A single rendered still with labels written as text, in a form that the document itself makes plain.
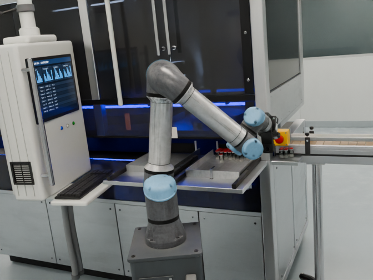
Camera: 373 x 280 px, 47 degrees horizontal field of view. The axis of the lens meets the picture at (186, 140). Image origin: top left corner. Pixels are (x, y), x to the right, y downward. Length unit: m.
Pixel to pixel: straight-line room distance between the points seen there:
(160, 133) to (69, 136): 0.88
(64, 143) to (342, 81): 4.98
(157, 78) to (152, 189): 0.38
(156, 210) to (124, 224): 1.15
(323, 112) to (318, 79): 0.50
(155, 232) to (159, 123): 0.39
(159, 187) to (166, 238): 0.18
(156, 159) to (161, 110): 0.18
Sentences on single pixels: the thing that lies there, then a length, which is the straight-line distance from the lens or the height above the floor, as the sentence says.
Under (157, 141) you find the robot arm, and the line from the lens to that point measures 1.59.
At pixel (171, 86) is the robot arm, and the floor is 1.35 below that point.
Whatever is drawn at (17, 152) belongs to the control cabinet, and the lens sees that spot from 2.17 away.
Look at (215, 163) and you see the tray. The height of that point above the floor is 0.88.
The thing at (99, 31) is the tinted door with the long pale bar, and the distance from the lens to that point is 2.44.
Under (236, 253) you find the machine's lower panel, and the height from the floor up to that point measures 0.35.
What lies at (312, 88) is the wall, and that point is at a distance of 6.70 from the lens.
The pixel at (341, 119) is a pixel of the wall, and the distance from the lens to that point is 6.74.
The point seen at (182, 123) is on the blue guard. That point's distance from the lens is 2.23.
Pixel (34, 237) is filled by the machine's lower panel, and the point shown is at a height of 0.27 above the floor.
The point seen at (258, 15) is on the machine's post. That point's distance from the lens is 2.04.
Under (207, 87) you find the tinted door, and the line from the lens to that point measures 2.15.
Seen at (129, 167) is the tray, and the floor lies 0.90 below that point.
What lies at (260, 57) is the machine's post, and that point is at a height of 1.38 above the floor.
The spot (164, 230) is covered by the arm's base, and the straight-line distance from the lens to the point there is 1.53.
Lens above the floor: 1.50
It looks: 13 degrees down
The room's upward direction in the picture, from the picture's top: 6 degrees counter-clockwise
